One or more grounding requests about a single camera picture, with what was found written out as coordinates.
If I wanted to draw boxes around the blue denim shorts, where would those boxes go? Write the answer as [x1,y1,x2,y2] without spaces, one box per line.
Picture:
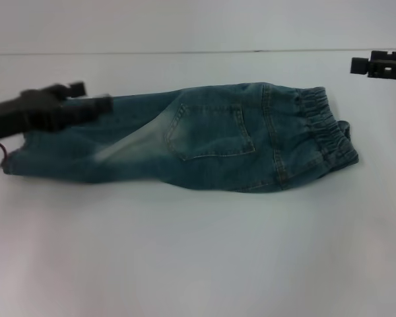
[2,81,361,194]

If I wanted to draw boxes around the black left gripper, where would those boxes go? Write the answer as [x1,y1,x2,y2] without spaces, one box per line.
[0,80,115,143]

